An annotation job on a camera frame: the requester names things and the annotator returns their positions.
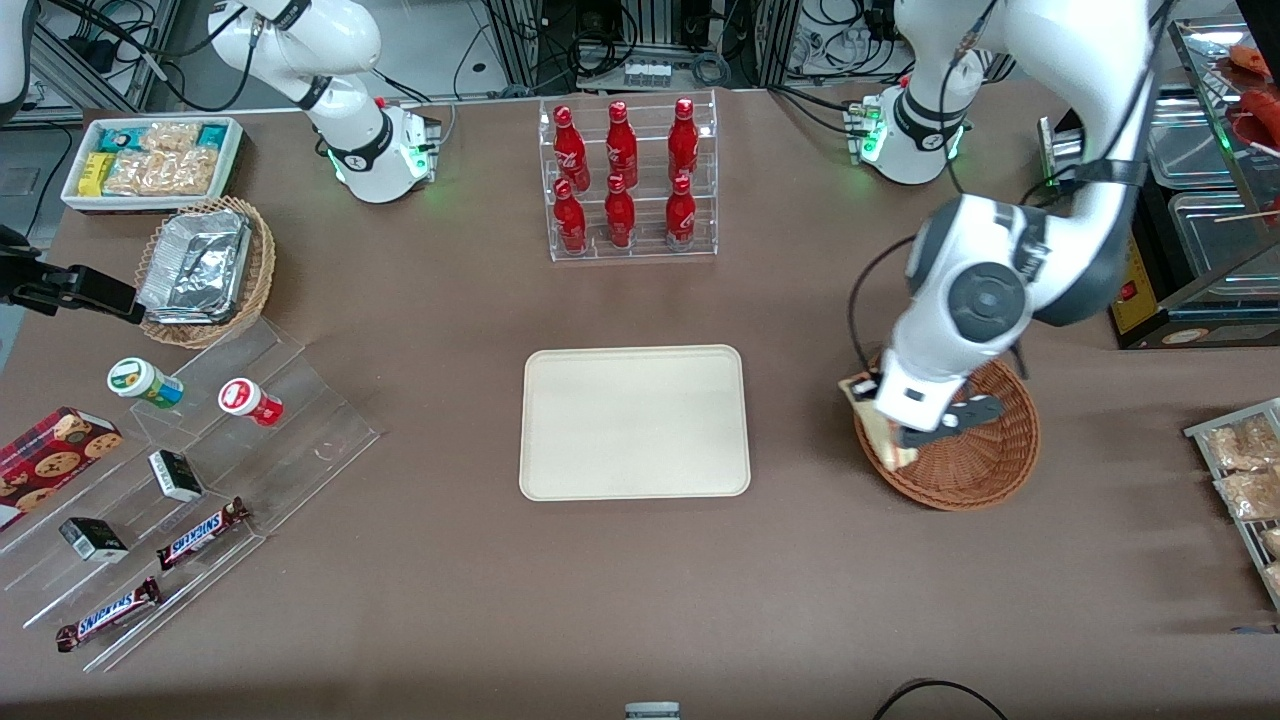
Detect clear bag of crackers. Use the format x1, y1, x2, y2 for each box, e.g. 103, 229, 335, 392
1214, 470, 1280, 522
1204, 415, 1280, 472

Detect green lid snack cup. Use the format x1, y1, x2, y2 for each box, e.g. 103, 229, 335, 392
107, 357, 185, 410

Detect beige rectangular tray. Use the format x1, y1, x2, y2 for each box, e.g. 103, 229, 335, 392
519, 345, 752, 502

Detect grey wire rack tray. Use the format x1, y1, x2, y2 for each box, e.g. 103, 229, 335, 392
1184, 398, 1280, 611

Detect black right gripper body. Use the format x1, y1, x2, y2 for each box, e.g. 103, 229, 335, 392
0, 226, 48, 309

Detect black food warmer machine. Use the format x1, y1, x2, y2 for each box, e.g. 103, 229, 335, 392
1038, 85, 1280, 351

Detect white plastic snack bin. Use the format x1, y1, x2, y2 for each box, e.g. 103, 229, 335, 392
61, 116, 245, 215

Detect small black box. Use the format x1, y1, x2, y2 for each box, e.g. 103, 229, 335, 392
59, 517, 130, 563
148, 449, 204, 503

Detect clear acrylic bottle rack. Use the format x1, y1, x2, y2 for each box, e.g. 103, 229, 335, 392
538, 88, 719, 263

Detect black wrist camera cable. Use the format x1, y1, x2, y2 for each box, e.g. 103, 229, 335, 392
848, 234, 919, 373

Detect light wicker basket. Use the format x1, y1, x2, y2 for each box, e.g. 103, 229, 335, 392
135, 196, 277, 349

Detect red food pieces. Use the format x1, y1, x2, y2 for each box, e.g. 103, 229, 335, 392
1228, 44, 1280, 143

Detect round brown wicker basket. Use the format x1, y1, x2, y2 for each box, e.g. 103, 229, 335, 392
853, 345, 1042, 512

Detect yellow snack pack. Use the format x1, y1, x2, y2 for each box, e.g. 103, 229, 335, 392
78, 150, 117, 198

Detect red cookie box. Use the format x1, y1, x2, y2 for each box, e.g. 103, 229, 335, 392
0, 406, 124, 533

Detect clear cracker bags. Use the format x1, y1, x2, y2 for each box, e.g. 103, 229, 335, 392
103, 120, 219, 198

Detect triangular sandwich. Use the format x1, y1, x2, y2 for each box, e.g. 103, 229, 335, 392
838, 374, 919, 473

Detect stack of foil trays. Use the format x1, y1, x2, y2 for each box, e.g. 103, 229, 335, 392
137, 209, 253, 325

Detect red cola bottle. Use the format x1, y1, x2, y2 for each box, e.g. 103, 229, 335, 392
553, 178, 588, 254
604, 173, 637, 249
553, 105, 589, 193
668, 97, 700, 184
605, 100, 639, 189
665, 175, 697, 247

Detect Snickers chocolate bar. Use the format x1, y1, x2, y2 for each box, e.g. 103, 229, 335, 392
156, 497, 251, 572
55, 577, 163, 653

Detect steel food pan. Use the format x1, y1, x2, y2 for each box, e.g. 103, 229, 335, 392
1145, 93, 1243, 188

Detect clear acrylic stepped display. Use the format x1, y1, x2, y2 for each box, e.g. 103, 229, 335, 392
0, 315, 383, 673

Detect red lid snack cup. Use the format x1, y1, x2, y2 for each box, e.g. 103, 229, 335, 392
218, 377, 284, 428

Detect black cable loop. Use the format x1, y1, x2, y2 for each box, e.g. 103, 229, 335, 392
872, 679, 1011, 720

